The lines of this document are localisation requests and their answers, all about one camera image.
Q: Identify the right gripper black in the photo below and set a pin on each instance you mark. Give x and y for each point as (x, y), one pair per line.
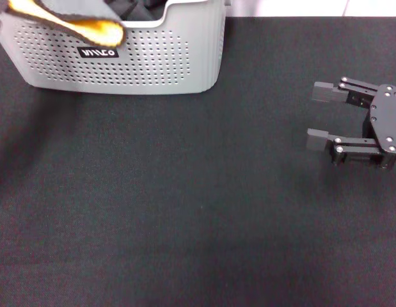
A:
(388, 118)

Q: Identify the grey yellow towel black trim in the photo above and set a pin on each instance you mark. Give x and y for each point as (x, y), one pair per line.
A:
(101, 30)

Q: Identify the black tablecloth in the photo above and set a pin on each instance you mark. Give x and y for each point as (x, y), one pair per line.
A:
(185, 208)

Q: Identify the grey perforated plastic storage box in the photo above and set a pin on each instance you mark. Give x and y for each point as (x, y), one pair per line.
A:
(153, 64)

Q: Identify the black cloth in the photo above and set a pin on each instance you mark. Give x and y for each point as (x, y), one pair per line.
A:
(137, 9)

